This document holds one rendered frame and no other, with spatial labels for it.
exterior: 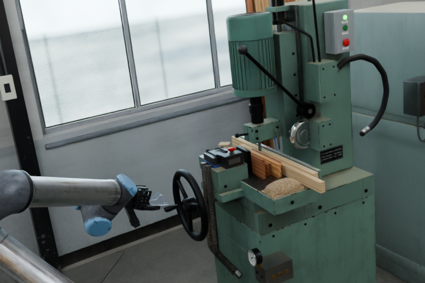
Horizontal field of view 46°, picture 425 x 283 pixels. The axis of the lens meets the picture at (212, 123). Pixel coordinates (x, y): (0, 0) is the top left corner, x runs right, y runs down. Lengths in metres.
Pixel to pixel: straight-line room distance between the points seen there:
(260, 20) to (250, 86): 0.25
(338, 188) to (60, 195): 1.11
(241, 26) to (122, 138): 1.57
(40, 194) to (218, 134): 2.28
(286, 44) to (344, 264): 0.96
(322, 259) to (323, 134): 0.53
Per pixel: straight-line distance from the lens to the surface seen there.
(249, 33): 1.90
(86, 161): 3.22
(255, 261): 1.90
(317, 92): 1.98
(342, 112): 2.17
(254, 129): 2.02
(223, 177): 1.91
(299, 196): 1.83
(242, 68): 1.93
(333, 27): 2.01
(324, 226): 2.13
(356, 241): 2.28
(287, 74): 2.02
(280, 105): 2.05
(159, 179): 3.45
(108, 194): 1.70
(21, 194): 1.38
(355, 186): 2.17
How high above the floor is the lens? 1.66
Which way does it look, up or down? 16 degrees down
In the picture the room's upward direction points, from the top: 6 degrees counter-clockwise
